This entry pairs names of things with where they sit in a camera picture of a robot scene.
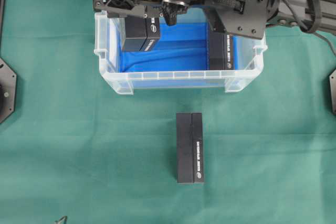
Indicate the black realsense box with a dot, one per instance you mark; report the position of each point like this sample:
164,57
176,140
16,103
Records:
140,34
190,148
220,51

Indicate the clear plastic storage case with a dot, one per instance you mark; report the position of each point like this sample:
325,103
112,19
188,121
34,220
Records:
108,49

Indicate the blue cloth liner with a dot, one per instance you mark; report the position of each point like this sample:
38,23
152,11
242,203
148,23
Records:
182,47

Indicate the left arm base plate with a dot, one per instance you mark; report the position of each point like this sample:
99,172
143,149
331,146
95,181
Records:
8,90

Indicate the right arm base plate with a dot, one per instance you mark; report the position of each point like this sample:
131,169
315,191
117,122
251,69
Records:
332,82

